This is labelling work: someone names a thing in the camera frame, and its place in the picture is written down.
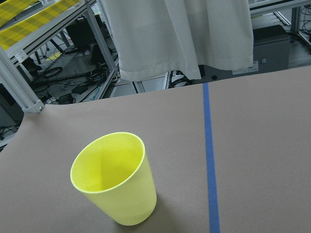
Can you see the white hanging cloth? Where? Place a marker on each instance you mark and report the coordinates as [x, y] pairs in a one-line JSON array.
[[156, 36]]

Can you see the yellow plastic cup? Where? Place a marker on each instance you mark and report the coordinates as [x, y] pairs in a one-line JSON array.
[[114, 173]]

